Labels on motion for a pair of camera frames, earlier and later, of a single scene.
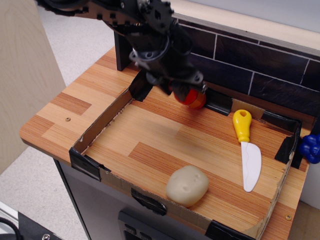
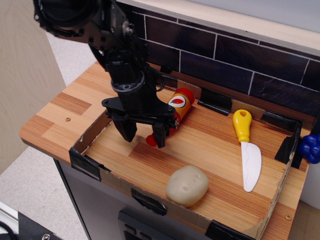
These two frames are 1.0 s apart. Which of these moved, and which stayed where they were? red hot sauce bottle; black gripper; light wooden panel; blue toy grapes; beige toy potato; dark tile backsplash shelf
Moved: black gripper; red hot sauce bottle
Stayed: light wooden panel; beige toy potato; blue toy grapes; dark tile backsplash shelf
